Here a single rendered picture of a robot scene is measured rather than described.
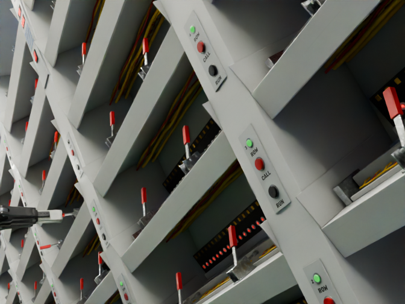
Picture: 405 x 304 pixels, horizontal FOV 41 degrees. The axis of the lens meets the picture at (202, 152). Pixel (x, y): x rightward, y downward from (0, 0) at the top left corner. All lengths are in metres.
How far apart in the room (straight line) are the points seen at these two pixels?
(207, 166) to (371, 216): 0.33
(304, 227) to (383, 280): 0.11
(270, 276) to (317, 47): 0.35
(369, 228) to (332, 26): 0.23
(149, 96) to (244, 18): 0.28
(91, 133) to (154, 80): 0.50
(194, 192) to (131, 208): 0.46
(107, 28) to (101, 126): 0.39
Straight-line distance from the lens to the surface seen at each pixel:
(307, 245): 0.72
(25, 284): 2.73
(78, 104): 1.38
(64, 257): 1.84
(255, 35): 0.81
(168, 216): 1.05
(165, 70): 0.95
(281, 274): 0.79
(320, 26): 0.63
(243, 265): 0.90
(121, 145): 1.17
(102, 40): 1.18
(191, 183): 0.93
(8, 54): 2.27
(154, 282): 1.33
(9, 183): 2.80
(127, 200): 1.39
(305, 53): 0.66
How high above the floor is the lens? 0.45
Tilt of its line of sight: 19 degrees up
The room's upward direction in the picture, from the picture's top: 25 degrees counter-clockwise
